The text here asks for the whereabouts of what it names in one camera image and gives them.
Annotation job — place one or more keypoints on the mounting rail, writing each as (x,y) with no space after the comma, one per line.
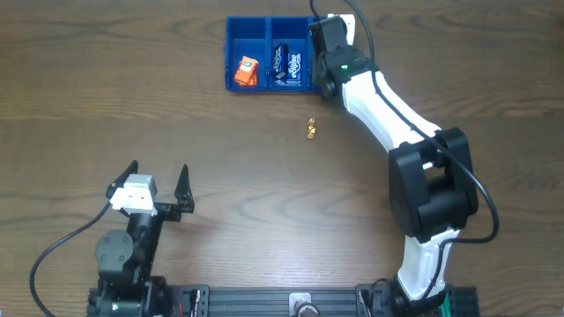
(255,300)

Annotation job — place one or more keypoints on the blue tray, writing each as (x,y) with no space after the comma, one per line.
(249,31)

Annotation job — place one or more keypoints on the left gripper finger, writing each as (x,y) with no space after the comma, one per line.
(184,193)
(124,172)

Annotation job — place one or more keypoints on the blue candy pack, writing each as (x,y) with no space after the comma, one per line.
(294,68)
(279,59)

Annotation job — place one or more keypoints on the gold candy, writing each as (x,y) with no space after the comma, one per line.
(311,127)

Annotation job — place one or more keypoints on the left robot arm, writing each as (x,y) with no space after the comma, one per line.
(134,246)

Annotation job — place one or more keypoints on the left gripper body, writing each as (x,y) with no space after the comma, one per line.
(168,212)

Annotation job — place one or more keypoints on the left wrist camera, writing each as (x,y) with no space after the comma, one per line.
(133,194)

